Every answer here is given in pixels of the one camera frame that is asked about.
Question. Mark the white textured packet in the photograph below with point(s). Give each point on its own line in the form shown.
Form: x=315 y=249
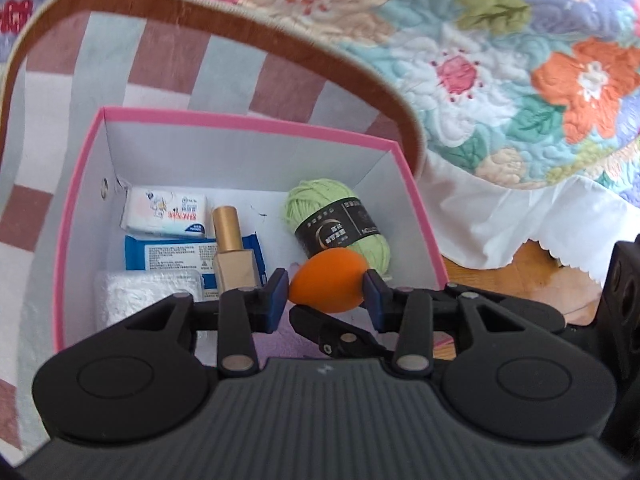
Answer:
x=135 y=295

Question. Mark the green yarn ball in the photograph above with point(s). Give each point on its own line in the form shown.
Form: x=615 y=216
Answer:
x=310 y=205

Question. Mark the white tissue packet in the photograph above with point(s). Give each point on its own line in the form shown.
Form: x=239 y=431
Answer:
x=150 y=210

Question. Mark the floral quilt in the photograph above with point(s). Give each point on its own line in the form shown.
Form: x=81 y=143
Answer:
x=500 y=60

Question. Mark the checkered mat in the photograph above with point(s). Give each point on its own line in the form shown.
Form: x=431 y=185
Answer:
x=100 y=50

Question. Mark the blue wet wipes packet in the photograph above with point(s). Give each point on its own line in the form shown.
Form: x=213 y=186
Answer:
x=165 y=260

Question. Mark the pink cardboard box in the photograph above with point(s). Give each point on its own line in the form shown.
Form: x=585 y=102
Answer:
x=250 y=160

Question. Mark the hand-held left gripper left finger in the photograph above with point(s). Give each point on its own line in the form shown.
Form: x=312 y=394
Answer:
x=274 y=305

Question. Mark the white bed skirt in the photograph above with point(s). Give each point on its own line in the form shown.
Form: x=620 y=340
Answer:
x=475 y=220

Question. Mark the orange makeup sponge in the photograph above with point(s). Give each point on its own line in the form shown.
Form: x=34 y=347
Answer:
x=327 y=280

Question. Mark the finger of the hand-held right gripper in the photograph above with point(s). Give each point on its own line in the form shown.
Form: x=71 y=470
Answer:
x=340 y=337

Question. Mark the gold cosmetic bottle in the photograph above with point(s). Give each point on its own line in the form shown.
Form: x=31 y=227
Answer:
x=227 y=230

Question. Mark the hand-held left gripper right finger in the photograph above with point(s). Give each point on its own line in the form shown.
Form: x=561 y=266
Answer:
x=375 y=305

